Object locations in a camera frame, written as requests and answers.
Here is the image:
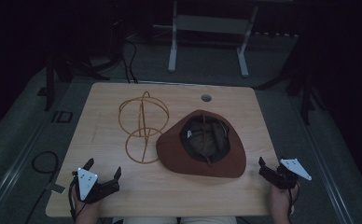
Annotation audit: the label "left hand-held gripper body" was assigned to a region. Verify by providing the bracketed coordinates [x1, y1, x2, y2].
[71, 167, 111, 205]

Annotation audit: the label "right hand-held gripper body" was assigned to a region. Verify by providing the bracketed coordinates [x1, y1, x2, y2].
[273, 158, 313, 191]

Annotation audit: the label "gold wire hat stand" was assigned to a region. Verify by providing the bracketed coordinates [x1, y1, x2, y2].
[118, 91, 171, 165]

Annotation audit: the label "brown felt hat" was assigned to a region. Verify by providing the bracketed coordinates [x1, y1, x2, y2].
[155, 108, 247, 179]

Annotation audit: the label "person's left hand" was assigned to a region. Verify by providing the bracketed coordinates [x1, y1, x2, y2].
[72, 189, 103, 224]

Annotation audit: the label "person's right hand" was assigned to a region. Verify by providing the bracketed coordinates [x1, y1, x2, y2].
[269, 184, 297, 224]

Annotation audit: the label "grey tape piece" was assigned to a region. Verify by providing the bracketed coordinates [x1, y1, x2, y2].
[45, 182, 67, 195]

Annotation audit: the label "black tripod stand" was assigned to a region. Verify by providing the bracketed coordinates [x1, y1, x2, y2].
[253, 38, 327, 126]
[43, 50, 111, 112]

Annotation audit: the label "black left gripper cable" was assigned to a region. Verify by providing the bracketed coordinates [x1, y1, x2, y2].
[68, 170, 78, 224]

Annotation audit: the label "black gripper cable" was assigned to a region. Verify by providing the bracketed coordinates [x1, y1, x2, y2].
[68, 170, 78, 224]
[287, 182, 300, 217]

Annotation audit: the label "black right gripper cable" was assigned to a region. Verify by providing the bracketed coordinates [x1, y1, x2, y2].
[287, 182, 300, 217]

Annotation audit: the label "black floor cable loop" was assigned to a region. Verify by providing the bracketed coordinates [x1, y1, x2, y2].
[24, 150, 60, 224]

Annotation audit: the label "black hanging cables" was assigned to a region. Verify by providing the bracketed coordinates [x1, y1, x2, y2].
[121, 38, 139, 85]

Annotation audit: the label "white metal frame stand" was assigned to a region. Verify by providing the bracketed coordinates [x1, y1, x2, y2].
[167, 0, 260, 78]

